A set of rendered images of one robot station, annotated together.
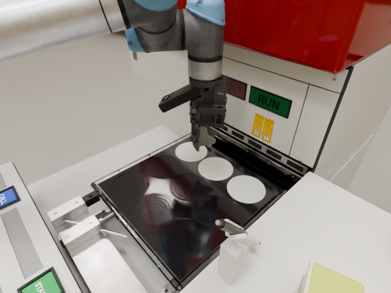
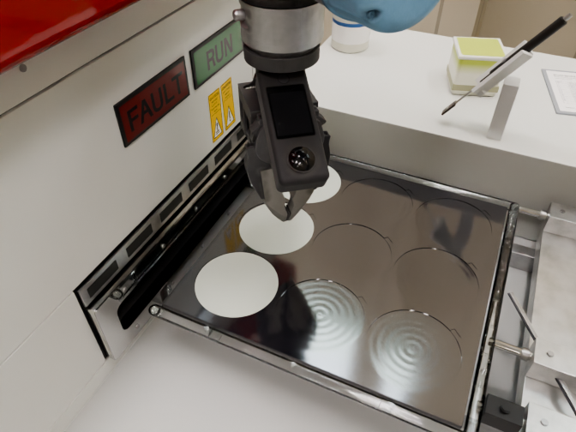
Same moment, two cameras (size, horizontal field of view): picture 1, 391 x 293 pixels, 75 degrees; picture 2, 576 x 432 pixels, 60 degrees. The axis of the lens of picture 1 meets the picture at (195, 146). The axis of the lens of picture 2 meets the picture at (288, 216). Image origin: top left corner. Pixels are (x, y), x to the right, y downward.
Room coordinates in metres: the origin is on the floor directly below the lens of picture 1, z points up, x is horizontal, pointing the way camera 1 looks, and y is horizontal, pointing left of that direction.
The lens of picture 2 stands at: (0.72, 0.39, 1.37)
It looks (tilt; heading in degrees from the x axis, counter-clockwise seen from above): 43 degrees down; 248
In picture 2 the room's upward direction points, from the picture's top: straight up
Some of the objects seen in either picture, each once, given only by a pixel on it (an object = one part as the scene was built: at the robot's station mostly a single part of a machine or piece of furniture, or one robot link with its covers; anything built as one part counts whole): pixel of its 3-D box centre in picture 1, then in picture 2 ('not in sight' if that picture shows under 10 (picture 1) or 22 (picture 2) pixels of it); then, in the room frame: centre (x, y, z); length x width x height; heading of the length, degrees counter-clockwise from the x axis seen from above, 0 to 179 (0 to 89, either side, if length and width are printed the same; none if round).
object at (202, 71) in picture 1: (205, 67); (278, 21); (0.56, -0.02, 1.19); 0.08 x 0.08 x 0.05
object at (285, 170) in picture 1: (235, 152); (205, 214); (0.63, -0.13, 0.89); 0.44 x 0.02 x 0.10; 43
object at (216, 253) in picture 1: (241, 231); (392, 174); (0.34, -0.10, 0.90); 0.37 x 0.01 x 0.01; 133
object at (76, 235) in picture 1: (81, 232); (571, 369); (0.34, 0.25, 0.89); 0.08 x 0.03 x 0.03; 133
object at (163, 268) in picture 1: (128, 227); (496, 300); (0.35, 0.15, 0.90); 0.38 x 0.01 x 0.01; 43
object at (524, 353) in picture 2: (106, 217); (510, 349); (0.38, 0.21, 0.89); 0.05 x 0.01 x 0.01; 133
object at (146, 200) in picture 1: (188, 187); (351, 252); (0.47, 0.02, 0.90); 0.34 x 0.34 x 0.01; 43
